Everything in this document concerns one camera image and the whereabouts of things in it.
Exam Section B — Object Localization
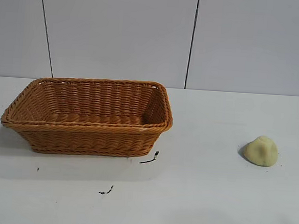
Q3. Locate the brown woven wicker basket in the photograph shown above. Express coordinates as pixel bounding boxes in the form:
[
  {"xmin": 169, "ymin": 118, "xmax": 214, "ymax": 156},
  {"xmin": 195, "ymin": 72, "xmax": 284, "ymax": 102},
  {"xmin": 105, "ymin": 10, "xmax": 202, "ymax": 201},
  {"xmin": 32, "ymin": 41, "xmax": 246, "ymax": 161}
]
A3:
[{"xmin": 0, "ymin": 71, "xmax": 177, "ymax": 163}]

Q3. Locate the pale yellow egg yolk pastry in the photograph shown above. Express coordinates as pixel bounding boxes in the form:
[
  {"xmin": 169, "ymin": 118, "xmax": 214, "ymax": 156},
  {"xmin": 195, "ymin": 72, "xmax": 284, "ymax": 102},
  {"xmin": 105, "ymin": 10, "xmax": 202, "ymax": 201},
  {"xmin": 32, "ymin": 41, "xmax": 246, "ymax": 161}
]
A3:
[{"xmin": 241, "ymin": 134, "xmax": 280, "ymax": 168}]

